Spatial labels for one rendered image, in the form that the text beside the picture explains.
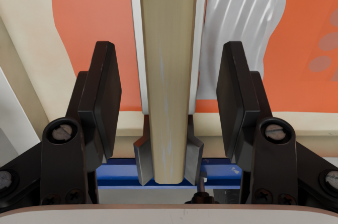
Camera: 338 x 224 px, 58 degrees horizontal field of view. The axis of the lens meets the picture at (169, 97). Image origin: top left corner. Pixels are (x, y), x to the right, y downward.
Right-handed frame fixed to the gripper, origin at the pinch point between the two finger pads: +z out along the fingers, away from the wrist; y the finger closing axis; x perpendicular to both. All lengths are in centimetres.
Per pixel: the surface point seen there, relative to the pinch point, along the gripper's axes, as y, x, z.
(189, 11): 1.1, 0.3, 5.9
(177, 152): 0.7, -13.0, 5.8
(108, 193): -53, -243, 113
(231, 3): 5.4, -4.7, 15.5
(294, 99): 15.0, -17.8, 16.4
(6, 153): -117, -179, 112
